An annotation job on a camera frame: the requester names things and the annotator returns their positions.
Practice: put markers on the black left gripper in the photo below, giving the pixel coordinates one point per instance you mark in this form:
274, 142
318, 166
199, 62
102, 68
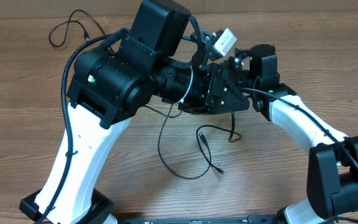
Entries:
215, 81

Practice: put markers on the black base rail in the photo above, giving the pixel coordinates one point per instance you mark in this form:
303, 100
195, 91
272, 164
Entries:
250, 219

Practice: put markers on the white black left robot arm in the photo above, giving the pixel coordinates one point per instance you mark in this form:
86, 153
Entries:
107, 79

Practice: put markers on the brown cardboard back board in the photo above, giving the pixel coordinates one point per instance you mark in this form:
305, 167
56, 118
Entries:
22, 9

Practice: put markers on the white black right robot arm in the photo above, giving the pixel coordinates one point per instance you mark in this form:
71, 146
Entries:
332, 176

